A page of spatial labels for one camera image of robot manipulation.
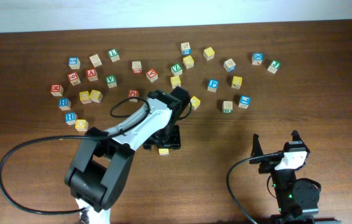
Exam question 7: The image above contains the blue h block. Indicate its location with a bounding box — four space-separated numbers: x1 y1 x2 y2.
65 112 77 125
58 98 71 111

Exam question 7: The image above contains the yellow block pair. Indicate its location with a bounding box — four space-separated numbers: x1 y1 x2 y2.
89 90 103 103
79 91 91 104

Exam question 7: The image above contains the blue P letter block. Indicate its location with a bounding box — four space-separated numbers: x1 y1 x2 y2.
207 79 219 92

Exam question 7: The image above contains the yellow top far block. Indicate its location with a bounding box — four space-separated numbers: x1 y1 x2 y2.
203 47 215 60

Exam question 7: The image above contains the blue side far block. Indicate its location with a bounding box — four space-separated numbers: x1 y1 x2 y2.
180 42 191 55

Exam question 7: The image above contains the green V letter block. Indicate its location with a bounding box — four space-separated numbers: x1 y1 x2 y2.
106 75 118 88

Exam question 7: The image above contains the yellow top bug block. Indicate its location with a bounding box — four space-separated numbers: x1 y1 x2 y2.
170 76 181 88

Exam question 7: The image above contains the plain wooden block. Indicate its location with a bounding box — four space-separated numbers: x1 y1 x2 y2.
90 54 102 68

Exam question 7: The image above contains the red O letter block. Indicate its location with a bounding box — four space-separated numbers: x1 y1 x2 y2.
128 90 139 102

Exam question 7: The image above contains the lower blue H block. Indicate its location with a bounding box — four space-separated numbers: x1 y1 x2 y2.
65 112 77 125

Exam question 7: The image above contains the blue L letter block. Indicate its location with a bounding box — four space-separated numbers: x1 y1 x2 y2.
238 95 251 109

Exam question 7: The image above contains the yellow top middle block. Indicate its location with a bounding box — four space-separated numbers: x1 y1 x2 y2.
183 55 194 69

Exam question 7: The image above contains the yellow block left pair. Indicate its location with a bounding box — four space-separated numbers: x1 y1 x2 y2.
79 91 91 104

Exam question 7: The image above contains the blue X letter block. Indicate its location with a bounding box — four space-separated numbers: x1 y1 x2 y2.
252 52 264 65

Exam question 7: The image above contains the yellow block right pair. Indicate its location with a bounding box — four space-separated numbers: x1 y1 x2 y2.
89 90 103 103

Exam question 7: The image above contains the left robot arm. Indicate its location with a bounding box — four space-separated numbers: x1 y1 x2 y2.
65 87 190 223

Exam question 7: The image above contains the blue D letter block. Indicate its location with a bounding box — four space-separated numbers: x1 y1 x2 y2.
223 58 236 72

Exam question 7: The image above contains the wooden block green R side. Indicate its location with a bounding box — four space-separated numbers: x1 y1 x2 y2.
222 101 233 113

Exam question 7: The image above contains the red 9 number block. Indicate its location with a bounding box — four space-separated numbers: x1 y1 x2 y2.
67 72 81 86

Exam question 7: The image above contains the yellow C letter block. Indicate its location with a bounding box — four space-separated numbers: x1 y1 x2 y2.
159 148 169 156

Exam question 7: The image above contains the red I side block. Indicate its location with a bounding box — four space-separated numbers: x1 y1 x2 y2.
132 61 142 73

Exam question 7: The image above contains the green L letter block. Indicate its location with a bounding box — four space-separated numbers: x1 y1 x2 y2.
108 49 120 62

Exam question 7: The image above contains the upper blue H block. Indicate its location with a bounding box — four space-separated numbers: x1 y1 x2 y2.
58 98 71 111

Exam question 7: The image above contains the yellow K letter block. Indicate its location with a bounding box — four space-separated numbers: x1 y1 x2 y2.
231 76 243 89

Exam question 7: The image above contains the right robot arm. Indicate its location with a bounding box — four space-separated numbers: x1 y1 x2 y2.
249 130 341 224

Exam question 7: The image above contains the yellow umbrella picture block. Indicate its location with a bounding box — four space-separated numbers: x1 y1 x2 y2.
190 96 201 110

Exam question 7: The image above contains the green J letter block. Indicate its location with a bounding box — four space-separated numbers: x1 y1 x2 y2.
267 60 281 74

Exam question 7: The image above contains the blue S letter block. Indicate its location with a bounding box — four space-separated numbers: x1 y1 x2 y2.
68 57 81 70

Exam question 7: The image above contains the red V letter block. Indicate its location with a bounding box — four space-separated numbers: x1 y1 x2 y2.
146 68 159 83

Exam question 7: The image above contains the yellow O letter block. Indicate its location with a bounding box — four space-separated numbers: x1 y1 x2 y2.
75 119 88 132

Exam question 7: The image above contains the red A letter block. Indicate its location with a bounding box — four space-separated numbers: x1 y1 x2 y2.
86 68 98 82

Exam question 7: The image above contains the red M letter block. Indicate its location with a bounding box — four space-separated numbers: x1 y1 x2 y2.
50 85 64 96

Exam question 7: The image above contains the green Z letter block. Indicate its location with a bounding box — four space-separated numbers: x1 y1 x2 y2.
171 63 183 76

